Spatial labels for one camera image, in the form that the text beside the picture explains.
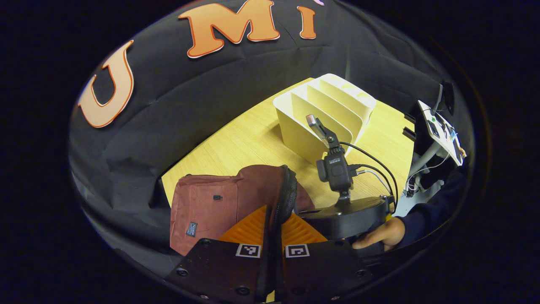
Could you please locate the black backdrop cloth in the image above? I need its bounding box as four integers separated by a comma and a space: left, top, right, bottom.
67, 0, 464, 279

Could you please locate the white bookshelf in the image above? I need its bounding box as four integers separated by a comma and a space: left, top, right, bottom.
273, 73, 378, 166

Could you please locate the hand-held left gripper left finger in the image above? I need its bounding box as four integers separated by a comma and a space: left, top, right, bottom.
164, 205, 271, 303

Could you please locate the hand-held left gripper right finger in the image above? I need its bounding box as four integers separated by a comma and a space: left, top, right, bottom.
276, 211, 374, 303

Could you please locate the black upright device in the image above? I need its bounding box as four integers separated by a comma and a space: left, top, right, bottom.
430, 80, 455, 117

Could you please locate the black cable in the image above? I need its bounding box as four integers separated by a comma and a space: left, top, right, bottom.
340, 141, 399, 214

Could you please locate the white side stand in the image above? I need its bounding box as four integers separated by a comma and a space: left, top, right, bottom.
405, 99, 465, 205

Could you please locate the maroon schoolbag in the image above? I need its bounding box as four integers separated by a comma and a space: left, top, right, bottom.
169, 164, 316, 257

